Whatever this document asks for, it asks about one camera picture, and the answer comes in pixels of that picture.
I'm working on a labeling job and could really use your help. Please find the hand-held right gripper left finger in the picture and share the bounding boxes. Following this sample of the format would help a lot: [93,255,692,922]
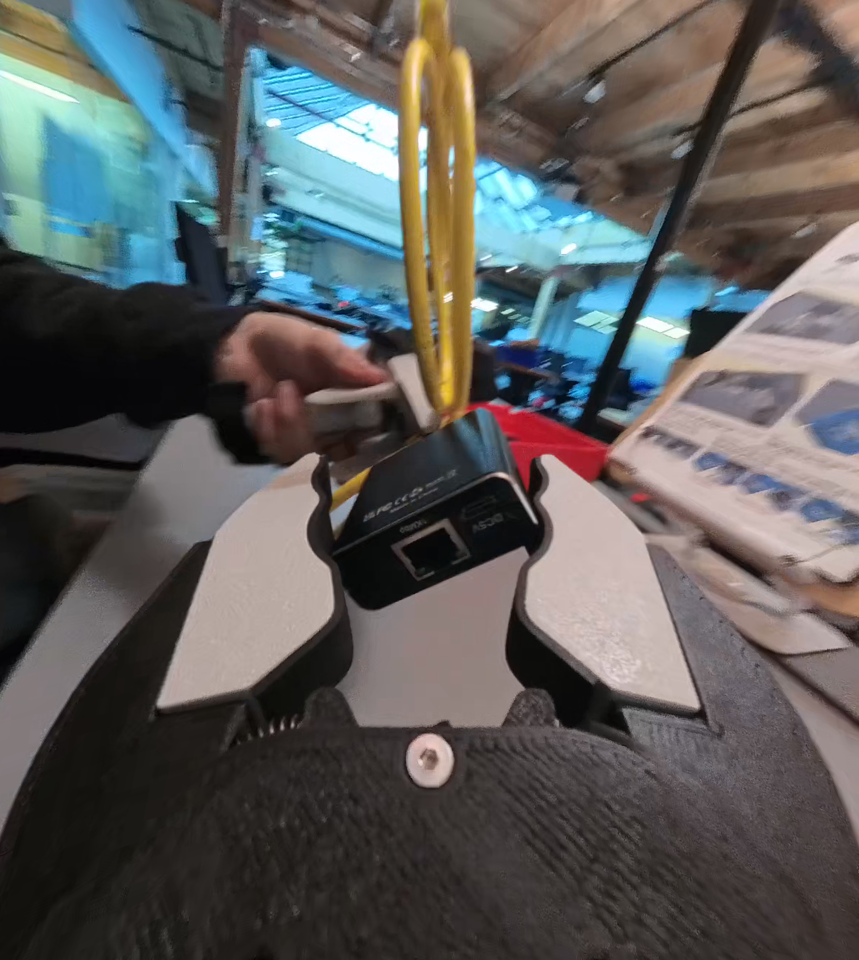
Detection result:
[155,452,356,714]

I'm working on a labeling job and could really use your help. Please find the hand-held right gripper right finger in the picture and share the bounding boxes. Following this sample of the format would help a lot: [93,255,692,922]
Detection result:
[504,452,703,732]

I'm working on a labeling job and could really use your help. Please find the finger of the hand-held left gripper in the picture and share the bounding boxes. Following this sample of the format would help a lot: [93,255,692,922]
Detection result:
[386,351,443,436]

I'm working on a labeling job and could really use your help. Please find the black ethernet adapter box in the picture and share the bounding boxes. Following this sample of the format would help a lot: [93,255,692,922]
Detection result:
[330,407,541,610]

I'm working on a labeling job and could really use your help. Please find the yellow ethernet cable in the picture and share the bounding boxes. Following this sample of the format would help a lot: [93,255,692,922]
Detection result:
[328,0,478,519]

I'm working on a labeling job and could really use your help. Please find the person's left forearm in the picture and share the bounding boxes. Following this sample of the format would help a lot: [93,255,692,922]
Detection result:
[0,208,254,466]

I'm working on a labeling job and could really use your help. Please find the person's left hand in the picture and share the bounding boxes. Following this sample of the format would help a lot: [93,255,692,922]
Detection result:
[215,311,395,466]

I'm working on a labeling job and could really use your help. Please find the red plastic bin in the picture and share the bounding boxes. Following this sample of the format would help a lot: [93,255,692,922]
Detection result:
[470,402,612,485]

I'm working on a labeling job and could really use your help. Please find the person's dark trousers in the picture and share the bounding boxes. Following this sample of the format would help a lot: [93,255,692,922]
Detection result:
[0,442,114,760]

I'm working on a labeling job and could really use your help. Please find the black pole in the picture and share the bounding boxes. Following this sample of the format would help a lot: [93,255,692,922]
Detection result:
[578,0,782,438]

